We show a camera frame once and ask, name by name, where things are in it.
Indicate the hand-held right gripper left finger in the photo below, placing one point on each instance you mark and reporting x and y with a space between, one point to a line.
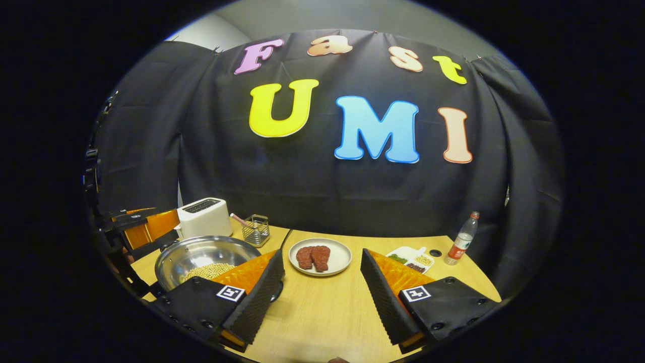
262 302

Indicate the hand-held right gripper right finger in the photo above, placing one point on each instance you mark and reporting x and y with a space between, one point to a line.
383 302

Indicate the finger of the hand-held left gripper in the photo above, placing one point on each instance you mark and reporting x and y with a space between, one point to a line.
158 227

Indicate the white toaster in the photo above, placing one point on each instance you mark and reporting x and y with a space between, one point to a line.
204 222

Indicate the green mung bean portion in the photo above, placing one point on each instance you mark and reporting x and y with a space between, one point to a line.
398 258

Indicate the dark red bean portion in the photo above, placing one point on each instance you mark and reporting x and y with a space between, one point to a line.
415 267

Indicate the white divided dish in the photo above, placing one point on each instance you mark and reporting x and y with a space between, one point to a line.
405 250

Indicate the small soybean portion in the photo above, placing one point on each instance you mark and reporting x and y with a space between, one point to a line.
424 260

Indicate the large soybean heap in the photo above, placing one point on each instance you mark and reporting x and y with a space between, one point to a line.
209 272

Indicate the red meat slice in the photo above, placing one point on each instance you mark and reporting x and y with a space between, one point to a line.
304 258
321 258

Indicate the white round plate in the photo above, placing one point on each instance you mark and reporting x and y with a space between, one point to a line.
340 254

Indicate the pink straw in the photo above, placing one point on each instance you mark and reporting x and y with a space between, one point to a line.
238 218

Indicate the plastic water bottle red label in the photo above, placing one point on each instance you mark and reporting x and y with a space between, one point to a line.
461 242

